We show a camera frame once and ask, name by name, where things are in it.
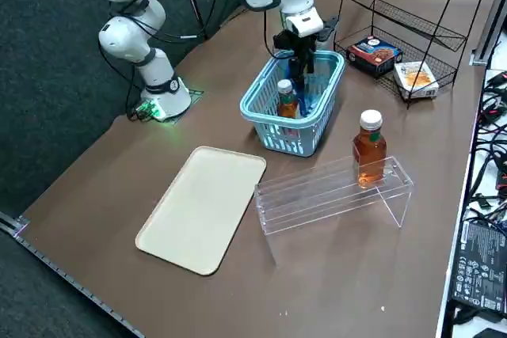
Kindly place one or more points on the dark brown cookie box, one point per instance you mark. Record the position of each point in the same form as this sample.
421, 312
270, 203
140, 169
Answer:
372, 57

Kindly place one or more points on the clear acrylic shelf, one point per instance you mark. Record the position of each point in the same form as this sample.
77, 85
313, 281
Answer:
336, 195

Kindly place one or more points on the white orange cracker box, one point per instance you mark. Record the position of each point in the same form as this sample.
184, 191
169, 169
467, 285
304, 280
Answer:
416, 78

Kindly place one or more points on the blue Oreo cookie box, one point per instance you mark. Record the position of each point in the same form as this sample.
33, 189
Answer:
311, 96

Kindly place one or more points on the silver aluminium post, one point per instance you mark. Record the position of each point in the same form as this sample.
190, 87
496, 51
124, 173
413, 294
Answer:
493, 33

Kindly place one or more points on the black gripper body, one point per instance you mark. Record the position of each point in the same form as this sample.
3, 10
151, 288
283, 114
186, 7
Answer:
283, 41

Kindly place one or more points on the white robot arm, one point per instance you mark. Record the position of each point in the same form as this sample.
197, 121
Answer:
119, 37

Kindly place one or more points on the black power adapter with labels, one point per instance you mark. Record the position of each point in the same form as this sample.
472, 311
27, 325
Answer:
479, 266

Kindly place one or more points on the light blue plastic shopping basket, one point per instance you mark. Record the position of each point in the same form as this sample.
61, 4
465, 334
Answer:
247, 112

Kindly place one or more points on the amber tea bottle white cap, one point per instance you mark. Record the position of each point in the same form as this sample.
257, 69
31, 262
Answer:
369, 152
287, 106

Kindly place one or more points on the silver aluminium edge rail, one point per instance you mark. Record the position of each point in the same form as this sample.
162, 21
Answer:
79, 288

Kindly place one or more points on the cream plastic tray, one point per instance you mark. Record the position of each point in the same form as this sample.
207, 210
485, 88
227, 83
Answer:
198, 211

